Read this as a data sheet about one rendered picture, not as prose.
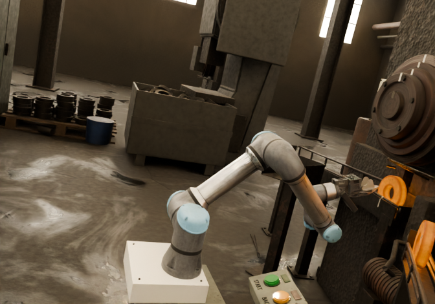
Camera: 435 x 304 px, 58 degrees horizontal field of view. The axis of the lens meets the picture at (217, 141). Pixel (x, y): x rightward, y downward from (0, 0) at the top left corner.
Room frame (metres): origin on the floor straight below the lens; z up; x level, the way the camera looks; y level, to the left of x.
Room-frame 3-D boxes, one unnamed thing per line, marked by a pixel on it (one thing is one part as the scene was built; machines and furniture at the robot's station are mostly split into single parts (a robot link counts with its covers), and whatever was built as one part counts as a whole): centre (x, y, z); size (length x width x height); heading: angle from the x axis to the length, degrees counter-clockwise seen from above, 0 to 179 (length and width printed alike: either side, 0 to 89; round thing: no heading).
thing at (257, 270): (2.16, -0.45, 0.36); 0.26 x 0.20 x 0.72; 48
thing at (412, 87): (1.70, -0.71, 1.11); 0.28 x 0.06 x 0.28; 13
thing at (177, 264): (1.35, 0.03, 0.43); 0.15 x 0.15 x 0.10
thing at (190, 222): (1.35, 0.03, 0.54); 0.13 x 0.12 x 0.14; 20
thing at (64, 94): (4.61, 1.84, 0.22); 1.20 x 0.81 x 0.44; 108
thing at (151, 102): (4.25, 0.48, 0.39); 1.03 x 0.83 x 0.79; 107
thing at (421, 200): (1.50, -0.87, 0.68); 0.11 x 0.08 x 0.24; 103
